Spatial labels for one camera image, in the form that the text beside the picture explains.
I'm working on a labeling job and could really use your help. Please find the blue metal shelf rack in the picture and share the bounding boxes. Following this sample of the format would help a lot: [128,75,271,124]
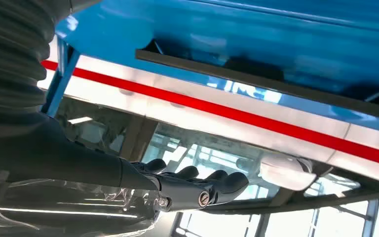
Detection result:
[40,0,379,135]

